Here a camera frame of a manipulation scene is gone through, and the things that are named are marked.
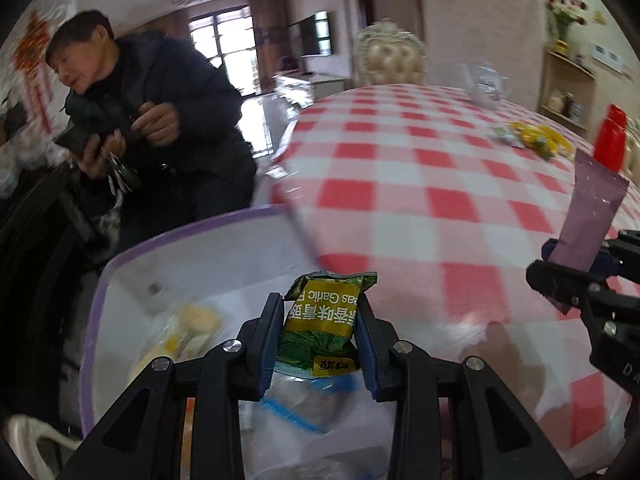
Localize white plastic chair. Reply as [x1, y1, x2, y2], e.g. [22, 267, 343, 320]
[2, 412, 83, 480]

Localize white storage box purple rim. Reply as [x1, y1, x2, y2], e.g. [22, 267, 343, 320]
[80, 204, 401, 480]

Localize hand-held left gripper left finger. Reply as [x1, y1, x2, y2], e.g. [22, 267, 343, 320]
[60, 292, 286, 480]

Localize clear blue-edged snack packet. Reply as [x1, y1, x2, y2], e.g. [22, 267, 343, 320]
[240, 375, 362, 436]

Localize white television cabinet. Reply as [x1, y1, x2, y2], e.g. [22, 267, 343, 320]
[272, 71, 351, 107]

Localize wooden wall shelf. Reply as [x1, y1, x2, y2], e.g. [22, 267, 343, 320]
[537, 50, 598, 131]

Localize bunch of keys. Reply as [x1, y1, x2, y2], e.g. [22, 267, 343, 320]
[102, 150, 143, 196]

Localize red artificial flowers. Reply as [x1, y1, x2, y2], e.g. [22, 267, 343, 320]
[542, 0, 588, 56]

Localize red checkered tablecloth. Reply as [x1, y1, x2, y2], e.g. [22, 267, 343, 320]
[252, 82, 640, 480]

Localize yellow snack packet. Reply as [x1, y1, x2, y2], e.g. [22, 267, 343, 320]
[530, 131, 577, 162]
[509, 121, 552, 149]

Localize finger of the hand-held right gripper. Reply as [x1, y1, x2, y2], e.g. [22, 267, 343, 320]
[526, 240, 619, 317]
[595, 230, 640, 281]

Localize bread packet orange label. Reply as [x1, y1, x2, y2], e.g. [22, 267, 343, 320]
[130, 302, 223, 381]

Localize red knot wall decoration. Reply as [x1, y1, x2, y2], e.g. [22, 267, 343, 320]
[12, 10, 53, 133]

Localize flat screen television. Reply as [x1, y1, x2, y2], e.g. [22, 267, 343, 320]
[295, 10, 333, 58]

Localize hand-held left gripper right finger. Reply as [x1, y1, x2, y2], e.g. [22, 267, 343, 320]
[355, 291, 573, 480]

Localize glass balcony door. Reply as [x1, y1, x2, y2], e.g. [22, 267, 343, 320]
[187, 5, 261, 98]

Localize red bottle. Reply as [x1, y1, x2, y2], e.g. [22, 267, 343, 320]
[592, 104, 628, 173]

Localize green pea snack packet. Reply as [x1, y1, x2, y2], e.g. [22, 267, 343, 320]
[274, 270, 379, 378]

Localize cream tufted chair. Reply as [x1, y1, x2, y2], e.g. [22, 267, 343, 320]
[352, 19, 428, 88]

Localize purple snack packet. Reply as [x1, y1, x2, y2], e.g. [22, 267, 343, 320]
[557, 150, 630, 271]

